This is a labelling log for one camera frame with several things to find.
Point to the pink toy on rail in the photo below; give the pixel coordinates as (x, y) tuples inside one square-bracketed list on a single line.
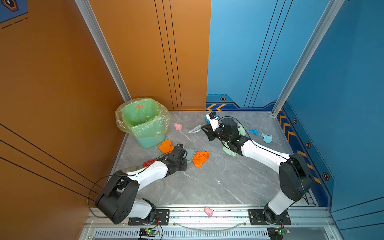
[(208, 211)]

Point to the green circuit board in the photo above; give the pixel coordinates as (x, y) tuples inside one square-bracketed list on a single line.
[(277, 234), (148, 234)]

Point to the folded orange paper scrap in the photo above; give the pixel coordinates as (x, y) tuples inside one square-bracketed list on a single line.
[(166, 147)]

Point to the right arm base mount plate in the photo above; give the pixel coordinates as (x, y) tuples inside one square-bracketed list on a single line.
[(267, 217)]

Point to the pink paper scrap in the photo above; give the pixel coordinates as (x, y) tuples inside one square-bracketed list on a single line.
[(178, 127)]

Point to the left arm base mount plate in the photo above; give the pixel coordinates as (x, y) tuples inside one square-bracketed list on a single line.
[(159, 216)]

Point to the aluminium front rail frame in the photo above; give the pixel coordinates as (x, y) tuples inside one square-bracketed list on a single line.
[(227, 223)]

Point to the large crumpled orange paper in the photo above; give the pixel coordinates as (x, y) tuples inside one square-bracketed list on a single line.
[(200, 158)]

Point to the green plastic trash bin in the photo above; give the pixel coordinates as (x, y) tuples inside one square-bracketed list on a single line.
[(144, 126)]

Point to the right green circuit board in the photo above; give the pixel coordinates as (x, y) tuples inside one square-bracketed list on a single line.
[(277, 234)]

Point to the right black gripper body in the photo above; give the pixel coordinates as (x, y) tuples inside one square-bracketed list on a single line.
[(219, 134)]

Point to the large light green paper scrap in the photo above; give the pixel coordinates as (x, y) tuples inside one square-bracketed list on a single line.
[(229, 152)]

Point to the small blue paper scrap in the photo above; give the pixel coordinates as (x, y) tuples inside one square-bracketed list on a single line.
[(254, 132)]

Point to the grey-blue plastic dustpan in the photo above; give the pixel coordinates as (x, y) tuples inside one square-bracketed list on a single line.
[(189, 155)]

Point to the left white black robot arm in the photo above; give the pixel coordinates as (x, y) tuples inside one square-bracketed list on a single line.
[(118, 199)]

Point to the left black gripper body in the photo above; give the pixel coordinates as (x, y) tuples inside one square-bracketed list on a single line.
[(182, 166)]

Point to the clear yellow bin liner bag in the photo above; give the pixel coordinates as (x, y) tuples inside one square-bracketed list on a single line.
[(142, 117)]

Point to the left green circuit board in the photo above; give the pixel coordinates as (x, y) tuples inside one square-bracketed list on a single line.
[(148, 234)]

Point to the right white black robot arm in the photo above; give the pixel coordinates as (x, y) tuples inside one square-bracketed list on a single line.
[(296, 178)]

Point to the red crumpled paper scrap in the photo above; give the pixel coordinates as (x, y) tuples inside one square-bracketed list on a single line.
[(148, 163)]

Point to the small light green paper scrap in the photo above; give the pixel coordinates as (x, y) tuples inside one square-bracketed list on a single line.
[(242, 131)]

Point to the light blue paper scrap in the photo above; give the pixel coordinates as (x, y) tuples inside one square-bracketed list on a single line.
[(267, 138)]

